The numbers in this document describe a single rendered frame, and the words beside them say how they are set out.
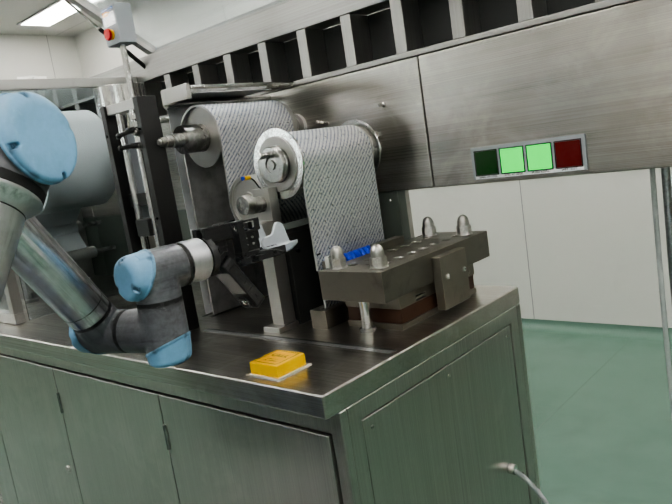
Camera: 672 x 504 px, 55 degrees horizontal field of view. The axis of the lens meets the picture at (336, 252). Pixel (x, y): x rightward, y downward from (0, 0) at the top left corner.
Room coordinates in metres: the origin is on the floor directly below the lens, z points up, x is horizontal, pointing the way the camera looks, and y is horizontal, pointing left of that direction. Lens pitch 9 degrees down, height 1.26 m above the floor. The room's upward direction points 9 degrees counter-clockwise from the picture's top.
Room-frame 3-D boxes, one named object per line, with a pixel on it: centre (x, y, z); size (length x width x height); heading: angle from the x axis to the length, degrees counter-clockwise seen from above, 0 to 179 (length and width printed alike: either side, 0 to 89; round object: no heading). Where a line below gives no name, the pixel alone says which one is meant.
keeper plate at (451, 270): (1.32, -0.23, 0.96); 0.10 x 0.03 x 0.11; 137
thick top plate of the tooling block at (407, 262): (1.37, -0.15, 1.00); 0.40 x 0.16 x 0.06; 137
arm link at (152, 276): (1.06, 0.30, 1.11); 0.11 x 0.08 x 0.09; 137
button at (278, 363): (1.10, 0.13, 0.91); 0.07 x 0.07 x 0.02; 47
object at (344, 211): (1.42, -0.04, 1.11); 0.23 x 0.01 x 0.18; 137
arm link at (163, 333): (1.06, 0.31, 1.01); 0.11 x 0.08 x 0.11; 66
